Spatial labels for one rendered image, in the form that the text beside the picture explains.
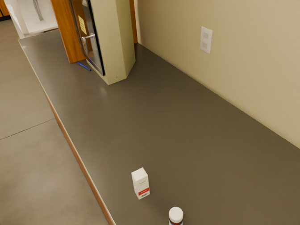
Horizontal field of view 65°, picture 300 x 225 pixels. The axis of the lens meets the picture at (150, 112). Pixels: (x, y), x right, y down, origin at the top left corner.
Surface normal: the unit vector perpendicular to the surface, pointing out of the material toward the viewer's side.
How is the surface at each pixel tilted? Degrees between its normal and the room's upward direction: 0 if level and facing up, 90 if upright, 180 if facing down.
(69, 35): 90
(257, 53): 90
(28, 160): 0
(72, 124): 0
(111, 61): 90
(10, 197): 0
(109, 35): 90
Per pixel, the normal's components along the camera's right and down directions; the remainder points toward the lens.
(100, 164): -0.06, -0.76
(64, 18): 0.54, 0.52
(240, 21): -0.84, 0.39
